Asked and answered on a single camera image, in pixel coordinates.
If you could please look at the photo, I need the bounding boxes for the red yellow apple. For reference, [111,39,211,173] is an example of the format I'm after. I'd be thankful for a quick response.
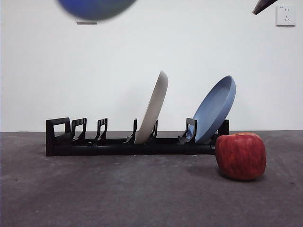
[214,132,267,181]

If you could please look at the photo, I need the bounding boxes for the blue plate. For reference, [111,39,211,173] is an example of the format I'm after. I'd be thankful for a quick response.
[192,75,237,144]

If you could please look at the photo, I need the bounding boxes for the beige plate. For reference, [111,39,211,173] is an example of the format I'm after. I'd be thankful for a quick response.
[134,70,169,145]

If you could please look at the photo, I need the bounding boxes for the black plate rack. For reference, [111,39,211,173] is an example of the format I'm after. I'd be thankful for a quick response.
[45,116,230,157]

